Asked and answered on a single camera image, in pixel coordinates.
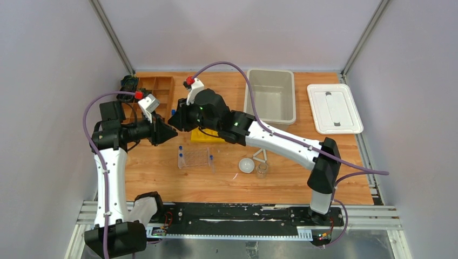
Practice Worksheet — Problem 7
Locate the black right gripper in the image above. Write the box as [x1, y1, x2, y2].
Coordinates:
[169, 96, 220, 132]

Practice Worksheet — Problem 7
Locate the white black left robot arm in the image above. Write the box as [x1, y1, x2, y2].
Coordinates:
[84, 101, 178, 258]

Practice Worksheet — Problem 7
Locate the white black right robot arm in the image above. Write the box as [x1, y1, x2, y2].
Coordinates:
[168, 89, 342, 225]

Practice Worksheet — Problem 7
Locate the wooden compartment organizer tray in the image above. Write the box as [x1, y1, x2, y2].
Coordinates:
[117, 76, 174, 124]

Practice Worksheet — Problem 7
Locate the clear plastic well plate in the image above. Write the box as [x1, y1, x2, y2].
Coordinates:
[177, 146, 211, 169]

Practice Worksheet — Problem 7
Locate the white porcelain evaporating dish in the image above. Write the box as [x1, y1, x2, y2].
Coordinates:
[238, 158, 255, 174]

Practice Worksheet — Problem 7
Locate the white clay triangle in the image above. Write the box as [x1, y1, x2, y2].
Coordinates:
[252, 148, 267, 163]

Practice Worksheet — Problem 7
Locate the small glass flask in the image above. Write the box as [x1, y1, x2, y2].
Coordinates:
[256, 163, 269, 179]

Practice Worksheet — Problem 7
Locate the translucent grey plastic bin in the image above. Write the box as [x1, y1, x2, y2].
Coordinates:
[247, 69, 297, 131]

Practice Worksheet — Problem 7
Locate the white plastic bin lid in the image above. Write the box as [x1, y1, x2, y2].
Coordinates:
[307, 84, 364, 135]

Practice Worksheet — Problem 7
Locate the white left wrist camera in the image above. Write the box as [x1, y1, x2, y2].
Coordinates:
[135, 91, 160, 124]

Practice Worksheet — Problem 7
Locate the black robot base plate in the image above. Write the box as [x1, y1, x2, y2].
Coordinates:
[146, 202, 345, 241]

